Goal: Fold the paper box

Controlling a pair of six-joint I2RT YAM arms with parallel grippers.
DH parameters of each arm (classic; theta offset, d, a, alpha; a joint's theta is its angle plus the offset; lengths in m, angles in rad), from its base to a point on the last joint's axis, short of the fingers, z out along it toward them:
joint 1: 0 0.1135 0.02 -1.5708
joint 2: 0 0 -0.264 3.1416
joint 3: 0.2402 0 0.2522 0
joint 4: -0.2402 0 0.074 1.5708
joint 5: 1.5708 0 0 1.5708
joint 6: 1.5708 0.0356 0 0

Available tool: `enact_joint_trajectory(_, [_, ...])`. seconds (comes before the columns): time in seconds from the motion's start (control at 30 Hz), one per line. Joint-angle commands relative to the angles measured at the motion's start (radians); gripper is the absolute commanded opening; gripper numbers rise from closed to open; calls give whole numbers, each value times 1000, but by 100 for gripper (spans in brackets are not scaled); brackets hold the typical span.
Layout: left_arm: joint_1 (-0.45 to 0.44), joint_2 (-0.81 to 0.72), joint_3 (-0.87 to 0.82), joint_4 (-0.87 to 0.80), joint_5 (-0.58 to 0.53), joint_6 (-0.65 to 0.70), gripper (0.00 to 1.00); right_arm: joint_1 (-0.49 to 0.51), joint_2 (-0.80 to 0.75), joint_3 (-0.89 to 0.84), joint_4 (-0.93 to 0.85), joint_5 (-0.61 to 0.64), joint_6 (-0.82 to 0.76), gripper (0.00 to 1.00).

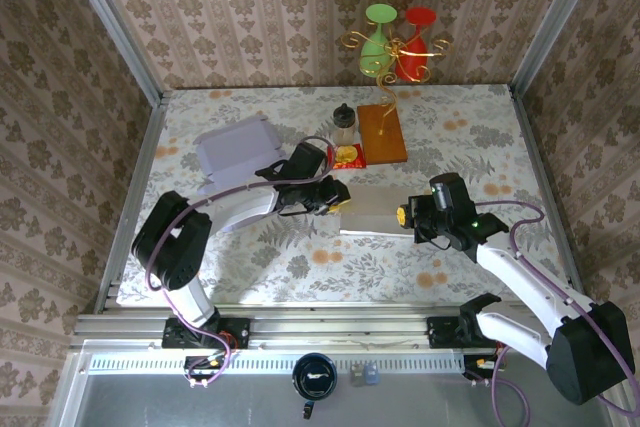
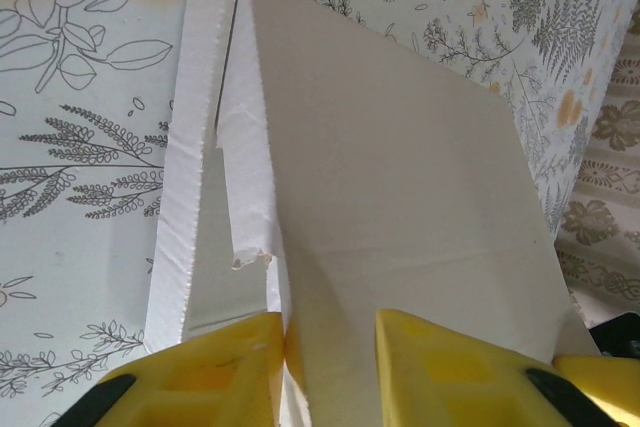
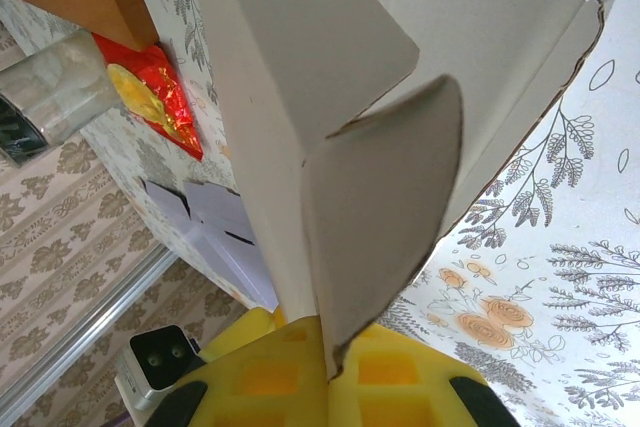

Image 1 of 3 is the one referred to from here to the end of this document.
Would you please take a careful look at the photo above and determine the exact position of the lavender paper box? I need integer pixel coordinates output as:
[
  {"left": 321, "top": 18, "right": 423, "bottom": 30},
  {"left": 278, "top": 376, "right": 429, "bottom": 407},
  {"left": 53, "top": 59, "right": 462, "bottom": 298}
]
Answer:
[{"left": 193, "top": 115, "right": 287, "bottom": 234}]

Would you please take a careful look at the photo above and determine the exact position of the black power connector box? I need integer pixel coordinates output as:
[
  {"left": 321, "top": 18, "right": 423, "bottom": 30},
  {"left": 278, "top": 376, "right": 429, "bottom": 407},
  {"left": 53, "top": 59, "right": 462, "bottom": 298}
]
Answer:
[
  {"left": 183, "top": 354, "right": 227, "bottom": 382},
  {"left": 462, "top": 354, "right": 507, "bottom": 382}
]

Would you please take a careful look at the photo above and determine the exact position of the red snack packet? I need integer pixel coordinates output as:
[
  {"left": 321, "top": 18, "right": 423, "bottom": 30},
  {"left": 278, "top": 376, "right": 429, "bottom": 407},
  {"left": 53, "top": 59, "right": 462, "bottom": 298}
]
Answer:
[{"left": 327, "top": 142, "right": 368, "bottom": 171}]

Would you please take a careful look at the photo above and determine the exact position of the glass jar black lid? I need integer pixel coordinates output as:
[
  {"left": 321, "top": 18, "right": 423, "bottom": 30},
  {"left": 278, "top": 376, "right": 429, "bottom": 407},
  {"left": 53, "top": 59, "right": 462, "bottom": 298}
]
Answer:
[{"left": 330, "top": 102, "right": 359, "bottom": 147}]

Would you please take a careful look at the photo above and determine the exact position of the brown wooden base board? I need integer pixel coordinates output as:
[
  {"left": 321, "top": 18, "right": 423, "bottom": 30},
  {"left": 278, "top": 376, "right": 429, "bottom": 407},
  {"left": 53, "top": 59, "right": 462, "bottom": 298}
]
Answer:
[{"left": 356, "top": 102, "right": 409, "bottom": 167}]

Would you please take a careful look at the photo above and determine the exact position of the floral tablecloth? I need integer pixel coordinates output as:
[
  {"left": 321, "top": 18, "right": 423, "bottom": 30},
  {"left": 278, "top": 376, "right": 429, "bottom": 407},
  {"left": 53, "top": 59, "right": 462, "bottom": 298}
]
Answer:
[{"left": 117, "top": 84, "right": 576, "bottom": 306}]

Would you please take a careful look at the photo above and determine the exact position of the green plastic goblet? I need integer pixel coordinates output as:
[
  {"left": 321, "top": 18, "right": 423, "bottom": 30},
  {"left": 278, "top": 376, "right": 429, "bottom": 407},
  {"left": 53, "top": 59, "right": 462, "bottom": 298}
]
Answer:
[{"left": 358, "top": 3, "right": 400, "bottom": 79}]

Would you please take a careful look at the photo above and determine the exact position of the red plastic goblet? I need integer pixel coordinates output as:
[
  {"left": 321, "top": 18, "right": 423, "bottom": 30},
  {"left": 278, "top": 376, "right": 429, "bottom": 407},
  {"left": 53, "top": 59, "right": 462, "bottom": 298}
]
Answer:
[{"left": 393, "top": 6, "right": 437, "bottom": 83}]

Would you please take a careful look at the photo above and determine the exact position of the grey metal shelf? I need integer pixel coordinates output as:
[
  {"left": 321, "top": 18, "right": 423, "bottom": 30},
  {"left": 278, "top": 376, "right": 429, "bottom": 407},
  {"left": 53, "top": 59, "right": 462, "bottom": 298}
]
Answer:
[{"left": 49, "top": 339, "right": 626, "bottom": 427}]

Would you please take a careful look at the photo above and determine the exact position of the black round cup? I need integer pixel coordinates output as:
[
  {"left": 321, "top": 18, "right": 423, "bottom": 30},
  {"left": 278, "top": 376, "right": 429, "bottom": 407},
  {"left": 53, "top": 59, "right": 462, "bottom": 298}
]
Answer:
[{"left": 291, "top": 352, "right": 339, "bottom": 401}]

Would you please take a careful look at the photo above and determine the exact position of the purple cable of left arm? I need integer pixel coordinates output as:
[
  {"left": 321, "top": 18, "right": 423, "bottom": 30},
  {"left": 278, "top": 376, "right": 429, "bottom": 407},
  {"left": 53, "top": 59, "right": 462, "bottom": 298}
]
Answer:
[{"left": 144, "top": 135, "right": 335, "bottom": 391}]

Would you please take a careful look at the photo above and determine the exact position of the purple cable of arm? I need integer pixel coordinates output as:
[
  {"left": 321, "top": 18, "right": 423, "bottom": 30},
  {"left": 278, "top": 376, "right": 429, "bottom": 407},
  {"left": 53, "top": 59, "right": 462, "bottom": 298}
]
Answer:
[
  {"left": 472, "top": 200, "right": 640, "bottom": 427},
  {"left": 144, "top": 135, "right": 335, "bottom": 391}
]

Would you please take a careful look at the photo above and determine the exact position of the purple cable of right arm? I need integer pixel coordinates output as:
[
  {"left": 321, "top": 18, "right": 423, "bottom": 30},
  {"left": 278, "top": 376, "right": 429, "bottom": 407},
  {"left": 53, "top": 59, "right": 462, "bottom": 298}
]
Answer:
[{"left": 472, "top": 200, "right": 640, "bottom": 427}]

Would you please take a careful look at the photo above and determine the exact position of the aluminium table side rail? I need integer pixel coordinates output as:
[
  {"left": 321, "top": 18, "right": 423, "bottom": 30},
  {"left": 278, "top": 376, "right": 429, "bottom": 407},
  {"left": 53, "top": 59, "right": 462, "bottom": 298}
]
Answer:
[
  {"left": 507, "top": 84, "right": 604, "bottom": 313},
  {"left": 92, "top": 91, "right": 169, "bottom": 316}
]

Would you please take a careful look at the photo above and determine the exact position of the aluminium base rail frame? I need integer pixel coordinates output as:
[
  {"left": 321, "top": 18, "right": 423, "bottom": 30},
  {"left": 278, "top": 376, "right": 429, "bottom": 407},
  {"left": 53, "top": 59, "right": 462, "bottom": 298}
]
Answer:
[{"left": 69, "top": 304, "right": 619, "bottom": 351}]

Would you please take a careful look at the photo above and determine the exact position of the gold wire goblet rack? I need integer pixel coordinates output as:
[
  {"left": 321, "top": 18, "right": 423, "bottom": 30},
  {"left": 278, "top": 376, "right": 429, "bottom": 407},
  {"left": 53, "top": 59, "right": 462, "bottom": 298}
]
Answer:
[{"left": 340, "top": 16, "right": 454, "bottom": 137}]

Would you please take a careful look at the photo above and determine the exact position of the slotted metal cable duct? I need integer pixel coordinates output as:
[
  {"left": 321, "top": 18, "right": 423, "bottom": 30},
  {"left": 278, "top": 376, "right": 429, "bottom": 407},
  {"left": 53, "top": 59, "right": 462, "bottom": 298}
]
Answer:
[{"left": 87, "top": 350, "right": 464, "bottom": 374}]

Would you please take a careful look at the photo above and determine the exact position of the aluminium frame post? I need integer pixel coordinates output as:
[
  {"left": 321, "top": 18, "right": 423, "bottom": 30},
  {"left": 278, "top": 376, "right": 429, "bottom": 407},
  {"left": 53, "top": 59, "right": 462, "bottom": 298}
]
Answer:
[
  {"left": 509, "top": 0, "right": 609, "bottom": 98},
  {"left": 57, "top": 0, "right": 166, "bottom": 106}
]

